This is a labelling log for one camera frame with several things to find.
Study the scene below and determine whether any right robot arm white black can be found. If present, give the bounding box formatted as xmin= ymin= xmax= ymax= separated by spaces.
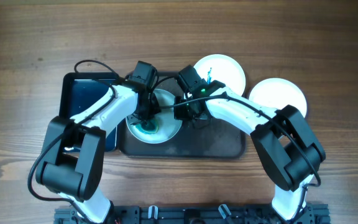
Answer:
xmin=173 ymin=79 xmax=326 ymax=223

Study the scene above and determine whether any white plate with blue streak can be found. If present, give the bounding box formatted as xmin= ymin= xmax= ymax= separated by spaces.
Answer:
xmin=126 ymin=89 xmax=182 ymax=144

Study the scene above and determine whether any green yellow sponge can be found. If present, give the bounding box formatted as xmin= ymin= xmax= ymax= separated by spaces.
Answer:
xmin=135 ymin=119 xmax=159 ymax=134

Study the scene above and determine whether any black water tray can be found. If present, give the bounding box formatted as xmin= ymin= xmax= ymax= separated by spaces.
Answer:
xmin=59 ymin=72 xmax=119 ymax=152

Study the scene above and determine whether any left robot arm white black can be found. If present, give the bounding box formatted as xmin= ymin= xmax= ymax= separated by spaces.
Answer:
xmin=27 ymin=78 xmax=156 ymax=223

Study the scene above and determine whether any brown serving tray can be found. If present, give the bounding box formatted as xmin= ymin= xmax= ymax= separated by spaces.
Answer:
xmin=117 ymin=71 xmax=247 ymax=159

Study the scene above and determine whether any black aluminium base frame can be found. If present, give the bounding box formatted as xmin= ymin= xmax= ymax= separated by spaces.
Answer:
xmin=53 ymin=203 xmax=331 ymax=224

